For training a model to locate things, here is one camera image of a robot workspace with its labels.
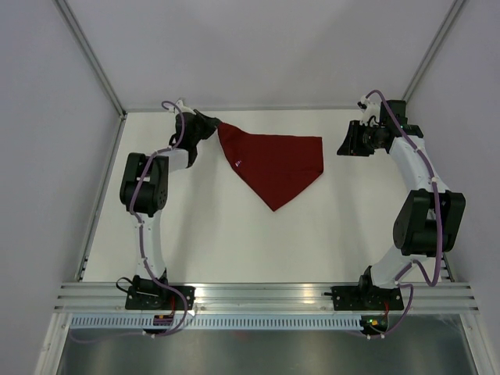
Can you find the dark red cloth napkin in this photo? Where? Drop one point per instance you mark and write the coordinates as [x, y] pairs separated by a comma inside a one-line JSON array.
[[276, 167]]

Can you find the left aluminium frame post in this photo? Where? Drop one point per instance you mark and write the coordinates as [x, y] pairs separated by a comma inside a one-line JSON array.
[[73, 24]]

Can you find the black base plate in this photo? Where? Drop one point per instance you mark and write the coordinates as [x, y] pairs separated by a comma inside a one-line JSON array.
[[160, 299], [354, 298]]

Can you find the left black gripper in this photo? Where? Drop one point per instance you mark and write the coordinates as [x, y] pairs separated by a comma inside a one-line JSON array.
[[209, 123]]

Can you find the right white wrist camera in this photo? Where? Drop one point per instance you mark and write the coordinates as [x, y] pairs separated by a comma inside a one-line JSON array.
[[370, 112]]

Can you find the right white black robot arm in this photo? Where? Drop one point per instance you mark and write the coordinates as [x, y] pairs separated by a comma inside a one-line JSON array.
[[389, 272]]

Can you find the aluminium side rail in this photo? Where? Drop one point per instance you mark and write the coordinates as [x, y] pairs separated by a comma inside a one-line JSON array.
[[445, 269], [107, 164]]

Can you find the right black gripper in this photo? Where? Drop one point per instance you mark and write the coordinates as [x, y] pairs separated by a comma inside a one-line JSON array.
[[351, 146]]

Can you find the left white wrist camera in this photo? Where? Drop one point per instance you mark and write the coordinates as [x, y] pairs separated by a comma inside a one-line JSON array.
[[180, 107]]

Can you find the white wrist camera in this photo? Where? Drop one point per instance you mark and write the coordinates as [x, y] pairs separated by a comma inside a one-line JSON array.
[[180, 107], [370, 112]]

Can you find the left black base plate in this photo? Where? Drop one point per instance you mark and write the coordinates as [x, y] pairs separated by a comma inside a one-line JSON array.
[[160, 299]]

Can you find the right aluminium frame post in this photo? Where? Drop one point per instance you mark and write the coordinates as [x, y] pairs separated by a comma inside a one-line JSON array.
[[445, 28]]

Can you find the right aluminium side rail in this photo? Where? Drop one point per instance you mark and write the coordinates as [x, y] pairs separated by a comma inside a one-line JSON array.
[[445, 269]]

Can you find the aluminium frame post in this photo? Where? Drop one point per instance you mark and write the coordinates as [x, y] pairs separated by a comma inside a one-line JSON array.
[[73, 24], [445, 28]]

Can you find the white slotted cable duct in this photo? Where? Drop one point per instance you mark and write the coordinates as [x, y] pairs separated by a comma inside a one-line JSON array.
[[218, 322]]

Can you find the front aluminium rail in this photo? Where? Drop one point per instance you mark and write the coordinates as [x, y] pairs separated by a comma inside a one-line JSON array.
[[90, 297]]

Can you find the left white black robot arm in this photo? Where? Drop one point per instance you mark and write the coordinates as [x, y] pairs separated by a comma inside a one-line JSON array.
[[144, 189]]

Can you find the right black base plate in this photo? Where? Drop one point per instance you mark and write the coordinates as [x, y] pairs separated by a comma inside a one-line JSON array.
[[354, 298]]

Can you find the left aluminium side rail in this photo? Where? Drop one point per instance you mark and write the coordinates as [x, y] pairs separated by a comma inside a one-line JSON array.
[[107, 164]]

